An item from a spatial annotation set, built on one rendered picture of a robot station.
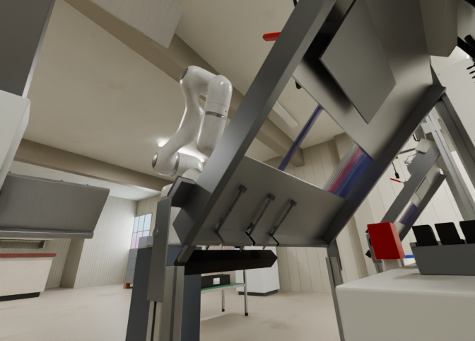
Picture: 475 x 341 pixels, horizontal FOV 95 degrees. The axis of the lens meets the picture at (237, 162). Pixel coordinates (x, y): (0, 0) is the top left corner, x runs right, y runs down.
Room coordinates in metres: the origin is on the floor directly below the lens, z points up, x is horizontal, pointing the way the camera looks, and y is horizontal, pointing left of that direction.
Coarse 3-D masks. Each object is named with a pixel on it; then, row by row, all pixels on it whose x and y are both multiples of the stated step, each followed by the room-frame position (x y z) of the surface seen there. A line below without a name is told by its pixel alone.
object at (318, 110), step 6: (318, 108) 0.43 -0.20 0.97; (312, 114) 0.44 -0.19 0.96; (318, 114) 0.44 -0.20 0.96; (312, 120) 0.45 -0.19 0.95; (306, 126) 0.46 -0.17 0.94; (300, 132) 0.47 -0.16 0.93; (306, 132) 0.47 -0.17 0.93; (300, 138) 0.47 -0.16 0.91; (294, 144) 0.48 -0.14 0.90; (294, 150) 0.49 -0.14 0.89; (288, 156) 0.50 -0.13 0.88; (282, 162) 0.51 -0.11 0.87; (288, 162) 0.51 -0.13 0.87; (282, 168) 0.52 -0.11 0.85
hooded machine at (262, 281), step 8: (248, 248) 4.71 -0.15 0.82; (256, 248) 4.61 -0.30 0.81; (264, 248) 4.64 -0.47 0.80; (272, 248) 4.90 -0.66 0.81; (240, 272) 4.84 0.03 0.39; (248, 272) 4.73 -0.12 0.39; (256, 272) 4.63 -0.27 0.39; (264, 272) 4.58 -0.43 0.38; (272, 272) 4.82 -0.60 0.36; (240, 280) 4.85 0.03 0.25; (248, 280) 4.74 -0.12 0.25; (256, 280) 4.63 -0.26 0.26; (264, 280) 4.56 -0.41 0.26; (272, 280) 4.80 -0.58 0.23; (240, 288) 4.85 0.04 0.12; (248, 288) 4.74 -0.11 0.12; (256, 288) 4.64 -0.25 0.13; (264, 288) 4.55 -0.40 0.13; (272, 288) 4.78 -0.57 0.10
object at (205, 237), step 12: (204, 240) 0.47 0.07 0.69; (216, 240) 0.50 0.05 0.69; (228, 240) 0.53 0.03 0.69; (240, 240) 0.56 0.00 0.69; (252, 240) 0.60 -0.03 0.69; (264, 240) 0.64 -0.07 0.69; (276, 240) 0.68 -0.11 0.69; (288, 240) 0.74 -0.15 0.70; (300, 240) 0.80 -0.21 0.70; (312, 240) 0.87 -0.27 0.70
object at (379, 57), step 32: (352, 0) 0.26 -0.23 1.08; (384, 0) 0.28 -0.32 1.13; (416, 0) 0.32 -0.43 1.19; (320, 32) 0.28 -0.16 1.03; (352, 32) 0.27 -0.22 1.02; (384, 32) 0.34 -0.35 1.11; (416, 32) 0.39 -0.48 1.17; (320, 64) 0.33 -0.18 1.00; (352, 64) 0.32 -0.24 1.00; (384, 64) 0.37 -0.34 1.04; (416, 64) 0.49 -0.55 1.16; (320, 96) 0.39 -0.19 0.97; (352, 96) 0.39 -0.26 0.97; (384, 96) 0.45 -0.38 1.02; (416, 96) 0.61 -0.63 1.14; (352, 128) 0.54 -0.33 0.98; (384, 128) 0.63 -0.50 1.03
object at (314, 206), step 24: (240, 168) 0.43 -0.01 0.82; (264, 168) 0.47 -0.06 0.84; (264, 192) 0.53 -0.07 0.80; (288, 192) 0.59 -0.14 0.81; (312, 192) 0.66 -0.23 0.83; (216, 216) 0.50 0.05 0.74; (240, 216) 0.55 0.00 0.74; (264, 216) 0.61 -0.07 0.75; (288, 216) 0.68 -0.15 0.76; (312, 216) 0.78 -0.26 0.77
